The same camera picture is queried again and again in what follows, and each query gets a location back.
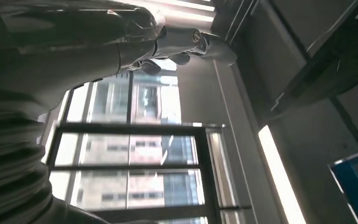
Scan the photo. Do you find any bright ceiling light strip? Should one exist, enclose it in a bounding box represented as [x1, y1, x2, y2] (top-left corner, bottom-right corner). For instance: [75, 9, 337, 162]
[257, 125, 306, 224]

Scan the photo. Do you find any dark overhead beam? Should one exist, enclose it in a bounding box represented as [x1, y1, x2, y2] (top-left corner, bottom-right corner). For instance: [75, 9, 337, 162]
[270, 0, 358, 119]

